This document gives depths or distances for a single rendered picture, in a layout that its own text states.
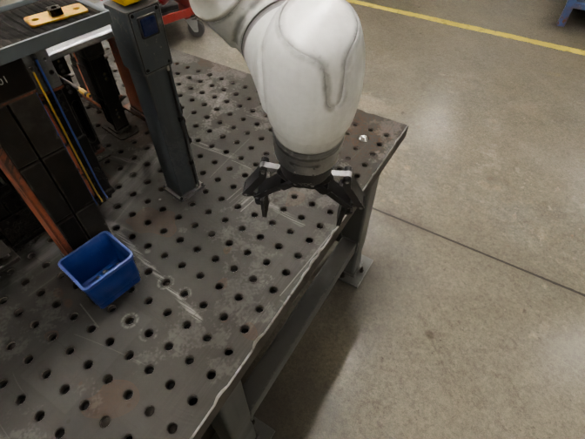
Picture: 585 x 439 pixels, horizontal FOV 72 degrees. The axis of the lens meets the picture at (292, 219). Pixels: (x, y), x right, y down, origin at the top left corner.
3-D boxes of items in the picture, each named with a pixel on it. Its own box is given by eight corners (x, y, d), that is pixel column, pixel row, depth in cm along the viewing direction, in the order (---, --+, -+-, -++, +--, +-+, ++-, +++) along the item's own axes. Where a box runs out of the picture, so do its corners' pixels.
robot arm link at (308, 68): (368, 142, 48) (321, 64, 52) (402, 36, 33) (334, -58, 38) (285, 173, 46) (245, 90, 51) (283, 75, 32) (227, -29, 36)
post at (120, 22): (185, 173, 104) (136, -11, 71) (205, 186, 101) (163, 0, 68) (162, 189, 101) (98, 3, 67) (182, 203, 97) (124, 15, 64)
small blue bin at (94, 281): (119, 254, 87) (105, 228, 81) (147, 279, 83) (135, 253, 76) (74, 287, 82) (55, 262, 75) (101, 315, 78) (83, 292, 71)
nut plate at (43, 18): (79, 4, 62) (77, -4, 61) (90, 11, 60) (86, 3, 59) (23, 19, 58) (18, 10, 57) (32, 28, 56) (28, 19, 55)
